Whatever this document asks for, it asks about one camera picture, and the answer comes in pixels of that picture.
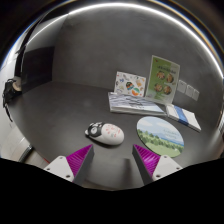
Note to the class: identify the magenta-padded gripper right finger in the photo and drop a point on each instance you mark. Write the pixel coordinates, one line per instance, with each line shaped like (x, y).
(148, 161)

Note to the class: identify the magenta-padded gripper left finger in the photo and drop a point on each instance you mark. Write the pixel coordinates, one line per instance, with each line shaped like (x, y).
(78, 161)

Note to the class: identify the white panda-print computer mouse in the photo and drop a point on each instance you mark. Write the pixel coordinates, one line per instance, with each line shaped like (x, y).
(107, 134)

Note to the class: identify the round landscape-print mouse pad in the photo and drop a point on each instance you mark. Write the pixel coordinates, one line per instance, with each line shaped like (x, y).
(160, 136)

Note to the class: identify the white book with blue stripe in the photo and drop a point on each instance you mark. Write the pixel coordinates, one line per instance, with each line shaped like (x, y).
(184, 117)

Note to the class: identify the grey-blue magazine stack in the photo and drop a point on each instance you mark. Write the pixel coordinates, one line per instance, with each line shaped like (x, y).
(133, 105)

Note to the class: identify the colourful illustrated white card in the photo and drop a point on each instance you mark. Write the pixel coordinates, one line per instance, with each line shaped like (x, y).
(130, 83)

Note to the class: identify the green upright poster sign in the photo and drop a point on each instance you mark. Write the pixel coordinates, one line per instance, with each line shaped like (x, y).
(163, 80)

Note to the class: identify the black bag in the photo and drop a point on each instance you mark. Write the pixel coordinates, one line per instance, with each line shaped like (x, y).
(9, 91)

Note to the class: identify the white wall socket plates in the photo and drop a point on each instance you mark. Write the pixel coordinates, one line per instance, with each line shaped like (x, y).
(188, 90)

